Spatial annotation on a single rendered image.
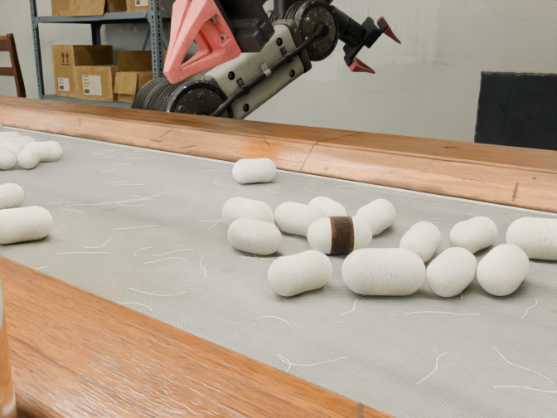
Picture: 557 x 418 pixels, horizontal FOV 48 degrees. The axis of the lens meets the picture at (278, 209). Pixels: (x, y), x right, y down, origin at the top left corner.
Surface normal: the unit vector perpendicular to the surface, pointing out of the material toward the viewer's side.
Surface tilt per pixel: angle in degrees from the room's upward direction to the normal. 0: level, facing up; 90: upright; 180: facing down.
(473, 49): 90
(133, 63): 105
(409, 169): 45
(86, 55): 90
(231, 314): 0
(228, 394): 0
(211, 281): 0
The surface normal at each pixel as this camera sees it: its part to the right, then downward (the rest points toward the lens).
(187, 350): 0.00, -0.97
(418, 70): -0.65, 0.19
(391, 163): -0.44, -0.55
